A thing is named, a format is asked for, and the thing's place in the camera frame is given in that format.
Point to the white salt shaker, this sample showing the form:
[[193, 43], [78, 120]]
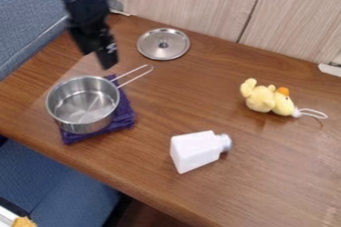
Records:
[[197, 151]]

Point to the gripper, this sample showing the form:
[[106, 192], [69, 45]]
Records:
[[88, 12]]

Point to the purple cloth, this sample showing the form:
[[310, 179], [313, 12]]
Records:
[[120, 118]]

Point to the silver pot lid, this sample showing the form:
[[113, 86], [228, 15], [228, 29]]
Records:
[[163, 44]]

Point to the yellow plush duck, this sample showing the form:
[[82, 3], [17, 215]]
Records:
[[265, 99]]

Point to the silver pot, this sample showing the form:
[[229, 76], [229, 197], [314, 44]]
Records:
[[82, 103]]

